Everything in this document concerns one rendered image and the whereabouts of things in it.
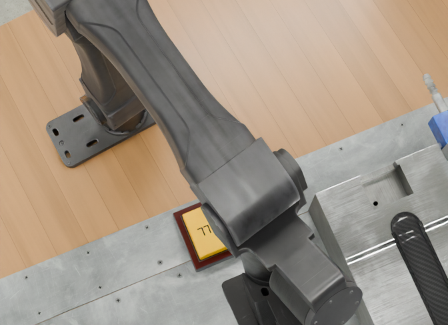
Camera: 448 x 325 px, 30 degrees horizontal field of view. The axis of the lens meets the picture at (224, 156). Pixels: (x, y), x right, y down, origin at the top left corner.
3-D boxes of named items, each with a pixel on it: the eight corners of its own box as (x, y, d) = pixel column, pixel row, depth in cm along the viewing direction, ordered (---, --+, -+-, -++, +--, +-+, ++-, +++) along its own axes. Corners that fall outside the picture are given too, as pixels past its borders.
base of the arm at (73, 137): (198, 79, 106) (171, 34, 107) (56, 153, 103) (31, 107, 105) (200, 100, 113) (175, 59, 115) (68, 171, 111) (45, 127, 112)
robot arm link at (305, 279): (382, 293, 74) (364, 222, 64) (307, 354, 72) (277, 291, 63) (303, 213, 81) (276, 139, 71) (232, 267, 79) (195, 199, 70)
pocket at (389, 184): (353, 183, 104) (357, 175, 101) (391, 167, 105) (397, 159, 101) (369, 216, 103) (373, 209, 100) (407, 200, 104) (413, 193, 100)
